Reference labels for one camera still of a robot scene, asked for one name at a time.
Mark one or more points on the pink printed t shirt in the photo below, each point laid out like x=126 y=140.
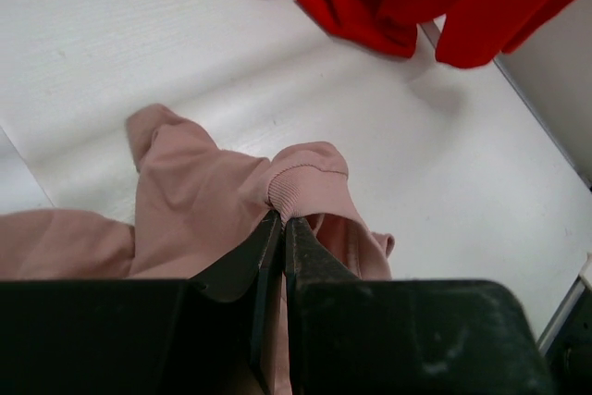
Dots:
x=195 y=203

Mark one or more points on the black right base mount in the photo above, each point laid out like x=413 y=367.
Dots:
x=569 y=355

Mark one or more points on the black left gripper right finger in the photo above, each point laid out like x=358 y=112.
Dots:
x=353 y=336

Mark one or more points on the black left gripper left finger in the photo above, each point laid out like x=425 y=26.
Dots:
x=213 y=333

